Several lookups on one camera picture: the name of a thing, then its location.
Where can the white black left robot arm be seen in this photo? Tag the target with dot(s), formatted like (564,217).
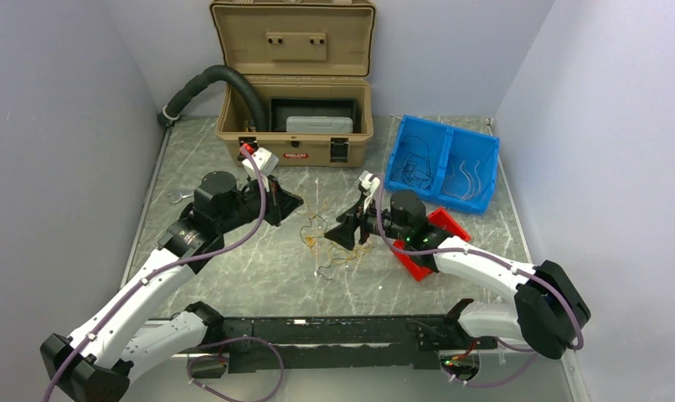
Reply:
(100,359)

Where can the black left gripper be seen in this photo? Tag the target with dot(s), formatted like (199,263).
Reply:
(281,203)

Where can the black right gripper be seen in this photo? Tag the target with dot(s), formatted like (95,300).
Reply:
(344,234)

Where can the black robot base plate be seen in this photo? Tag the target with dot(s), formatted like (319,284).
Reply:
(248,354)

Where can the tan plastic toolbox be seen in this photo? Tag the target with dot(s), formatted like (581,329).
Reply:
(320,49)

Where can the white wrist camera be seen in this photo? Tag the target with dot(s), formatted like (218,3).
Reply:
(368,184)
(258,162)

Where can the red plastic bin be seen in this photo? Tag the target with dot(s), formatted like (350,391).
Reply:
(441,225)

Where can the silver combination wrench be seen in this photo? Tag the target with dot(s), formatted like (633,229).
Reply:
(178,196)

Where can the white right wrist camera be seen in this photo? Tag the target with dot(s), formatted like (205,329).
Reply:
(368,184)

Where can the black tray in toolbox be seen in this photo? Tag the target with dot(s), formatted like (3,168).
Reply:
(281,108)

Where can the blue divided plastic bin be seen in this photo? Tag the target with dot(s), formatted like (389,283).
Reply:
(444,165)

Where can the black right toolbox latch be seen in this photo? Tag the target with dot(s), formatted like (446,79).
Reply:
(339,150)

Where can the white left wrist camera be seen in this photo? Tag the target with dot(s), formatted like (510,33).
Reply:
(258,162)

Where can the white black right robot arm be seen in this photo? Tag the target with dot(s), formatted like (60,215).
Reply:
(540,307)

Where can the grey case in toolbox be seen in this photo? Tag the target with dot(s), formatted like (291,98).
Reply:
(319,124)

